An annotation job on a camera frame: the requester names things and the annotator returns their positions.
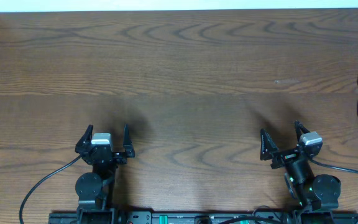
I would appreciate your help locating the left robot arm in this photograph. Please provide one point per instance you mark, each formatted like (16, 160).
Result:
(95, 188)

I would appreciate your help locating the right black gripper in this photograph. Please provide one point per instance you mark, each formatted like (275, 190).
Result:
(284, 158)

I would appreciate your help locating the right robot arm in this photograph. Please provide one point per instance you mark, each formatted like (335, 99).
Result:
(317, 194)

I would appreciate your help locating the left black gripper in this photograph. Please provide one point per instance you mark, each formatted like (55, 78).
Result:
(130, 150)

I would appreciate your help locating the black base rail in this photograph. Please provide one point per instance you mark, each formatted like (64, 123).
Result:
(142, 217)

